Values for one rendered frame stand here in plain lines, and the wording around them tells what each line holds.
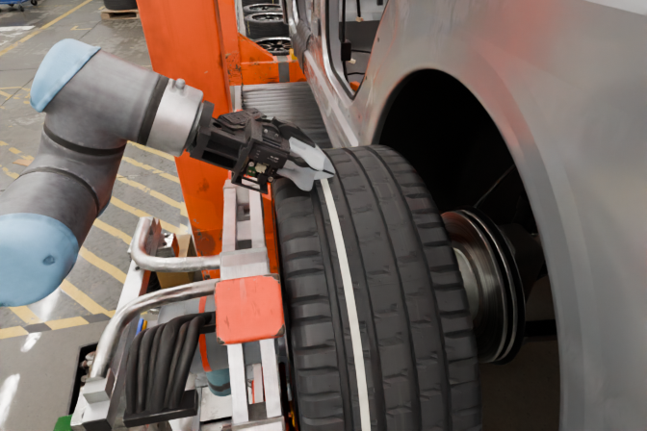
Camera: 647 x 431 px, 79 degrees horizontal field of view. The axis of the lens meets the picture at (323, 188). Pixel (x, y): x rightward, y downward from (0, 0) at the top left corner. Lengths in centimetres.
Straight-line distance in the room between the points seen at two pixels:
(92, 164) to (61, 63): 12
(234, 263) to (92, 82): 27
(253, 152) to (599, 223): 37
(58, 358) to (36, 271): 166
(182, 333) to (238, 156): 26
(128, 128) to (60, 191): 10
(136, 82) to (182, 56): 51
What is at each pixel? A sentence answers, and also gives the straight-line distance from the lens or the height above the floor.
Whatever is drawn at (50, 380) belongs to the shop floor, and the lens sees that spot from 205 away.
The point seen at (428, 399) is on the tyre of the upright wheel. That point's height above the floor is 102.
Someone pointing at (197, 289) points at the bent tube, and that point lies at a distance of 69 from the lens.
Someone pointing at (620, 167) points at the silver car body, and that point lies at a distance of 41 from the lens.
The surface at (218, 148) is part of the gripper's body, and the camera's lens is 51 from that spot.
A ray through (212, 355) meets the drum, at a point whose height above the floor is 87.
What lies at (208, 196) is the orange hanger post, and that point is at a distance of 117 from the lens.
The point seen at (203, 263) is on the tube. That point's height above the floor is 101.
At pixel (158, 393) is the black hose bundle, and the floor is 100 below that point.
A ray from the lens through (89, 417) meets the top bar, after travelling 65.
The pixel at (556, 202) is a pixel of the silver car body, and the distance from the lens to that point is 47.
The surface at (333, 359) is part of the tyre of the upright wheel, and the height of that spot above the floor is 107.
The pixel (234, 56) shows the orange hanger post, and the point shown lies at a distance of 299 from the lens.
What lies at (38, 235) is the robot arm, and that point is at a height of 127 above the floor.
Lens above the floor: 150
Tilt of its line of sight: 34 degrees down
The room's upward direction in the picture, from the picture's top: straight up
